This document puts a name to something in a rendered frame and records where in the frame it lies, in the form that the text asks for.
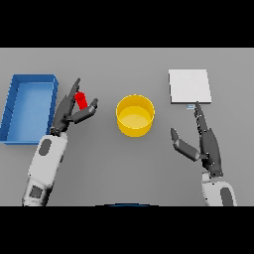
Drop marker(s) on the pale square measuring scale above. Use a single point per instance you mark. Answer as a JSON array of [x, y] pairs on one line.
[[189, 86]]

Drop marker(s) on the yellow bowl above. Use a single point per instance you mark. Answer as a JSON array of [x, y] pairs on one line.
[[135, 116]]

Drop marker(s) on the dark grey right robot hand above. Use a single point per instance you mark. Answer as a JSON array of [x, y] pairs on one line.
[[209, 145]]

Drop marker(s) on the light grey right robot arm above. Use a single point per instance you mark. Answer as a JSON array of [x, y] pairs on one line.
[[218, 193]]

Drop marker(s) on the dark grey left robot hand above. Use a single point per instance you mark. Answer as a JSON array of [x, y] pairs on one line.
[[64, 112]]

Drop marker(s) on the red beaker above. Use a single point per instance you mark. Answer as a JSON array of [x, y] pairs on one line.
[[81, 100]]

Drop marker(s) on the blue tray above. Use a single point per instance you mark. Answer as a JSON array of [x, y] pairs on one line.
[[29, 109]]

